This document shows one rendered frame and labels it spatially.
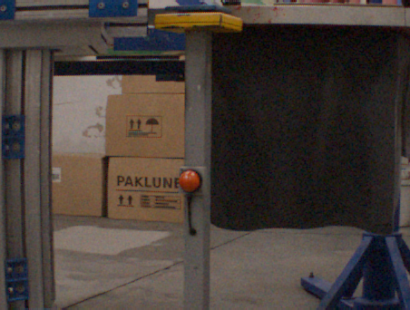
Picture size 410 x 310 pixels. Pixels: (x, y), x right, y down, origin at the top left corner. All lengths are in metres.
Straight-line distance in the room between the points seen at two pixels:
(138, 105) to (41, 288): 4.73
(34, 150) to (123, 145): 4.77
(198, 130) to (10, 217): 0.45
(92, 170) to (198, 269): 5.02
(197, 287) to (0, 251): 0.41
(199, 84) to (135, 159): 4.88
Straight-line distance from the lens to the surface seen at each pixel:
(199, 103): 1.82
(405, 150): 2.28
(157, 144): 6.62
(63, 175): 6.92
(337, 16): 1.95
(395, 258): 3.29
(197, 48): 1.82
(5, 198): 2.00
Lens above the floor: 0.79
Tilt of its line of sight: 3 degrees down
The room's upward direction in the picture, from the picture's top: 1 degrees clockwise
